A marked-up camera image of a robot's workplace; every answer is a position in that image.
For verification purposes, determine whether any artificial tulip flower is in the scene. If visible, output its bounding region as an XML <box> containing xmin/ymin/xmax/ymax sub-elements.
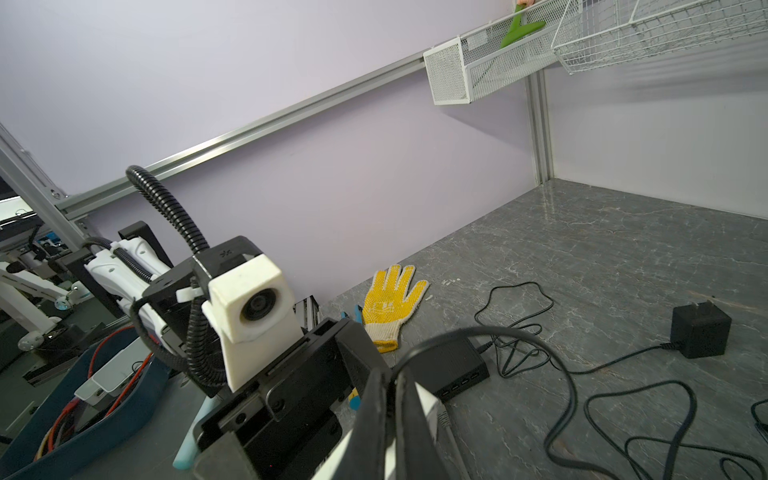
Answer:
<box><xmin>500</xmin><ymin>0</ymin><xmax>546</xmax><ymax>48</ymax></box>

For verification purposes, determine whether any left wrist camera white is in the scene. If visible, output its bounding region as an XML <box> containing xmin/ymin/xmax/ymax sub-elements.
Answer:
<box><xmin>202</xmin><ymin>255</ymin><xmax>303</xmax><ymax>392</ymax></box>

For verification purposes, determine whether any white mesh basket small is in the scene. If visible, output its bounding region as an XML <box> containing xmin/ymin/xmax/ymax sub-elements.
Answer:
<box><xmin>423</xmin><ymin>1</ymin><xmax>568</xmax><ymax>106</ymax></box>

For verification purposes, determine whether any black power cord tangled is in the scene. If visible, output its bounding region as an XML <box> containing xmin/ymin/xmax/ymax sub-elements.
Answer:
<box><xmin>389</xmin><ymin>280</ymin><xmax>768</xmax><ymax>480</ymax></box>

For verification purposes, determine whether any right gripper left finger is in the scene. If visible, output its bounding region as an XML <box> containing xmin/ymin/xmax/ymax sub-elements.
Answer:
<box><xmin>333</xmin><ymin>368</ymin><xmax>389</xmax><ymax>479</ymax></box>

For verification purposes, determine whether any yellow work glove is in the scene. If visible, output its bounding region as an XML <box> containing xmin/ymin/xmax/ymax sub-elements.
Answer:
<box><xmin>362</xmin><ymin>264</ymin><xmax>429</xmax><ymax>354</ymax></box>

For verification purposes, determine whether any black network switch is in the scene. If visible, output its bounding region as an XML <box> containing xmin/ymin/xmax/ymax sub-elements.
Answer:
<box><xmin>408</xmin><ymin>338</ymin><xmax>490</xmax><ymax>402</ymax></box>

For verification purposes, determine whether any blue yellow toy rake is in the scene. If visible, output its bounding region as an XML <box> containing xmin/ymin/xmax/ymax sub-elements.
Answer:
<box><xmin>341</xmin><ymin>305</ymin><xmax>367</xmax><ymax>411</ymax></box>

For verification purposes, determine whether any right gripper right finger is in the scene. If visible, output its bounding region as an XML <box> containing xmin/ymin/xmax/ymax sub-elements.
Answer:
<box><xmin>394</xmin><ymin>370</ymin><xmax>450</xmax><ymax>480</ymax></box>

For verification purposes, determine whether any white wire basket long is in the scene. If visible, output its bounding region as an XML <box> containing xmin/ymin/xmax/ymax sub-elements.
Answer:
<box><xmin>551</xmin><ymin>0</ymin><xmax>767</xmax><ymax>74</ymax></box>

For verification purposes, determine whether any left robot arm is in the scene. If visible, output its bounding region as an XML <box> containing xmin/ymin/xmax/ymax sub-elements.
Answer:
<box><xmin>84</xmin><ymin>166</ymin><xmax>385</xmax><ymax>479</ymax></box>

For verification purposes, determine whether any black power adapter plug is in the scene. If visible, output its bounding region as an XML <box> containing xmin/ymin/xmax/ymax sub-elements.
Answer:
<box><xmin>670</xmin><ymin>301</ymin><xmax>732</xmax><ymax>359</ymax></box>

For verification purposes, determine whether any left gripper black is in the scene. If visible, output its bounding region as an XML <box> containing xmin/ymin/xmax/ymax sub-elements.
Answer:
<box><xmin>192</xmin><ymin>319</ymin><xmax>387</xmax><ymax>479</ymax></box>

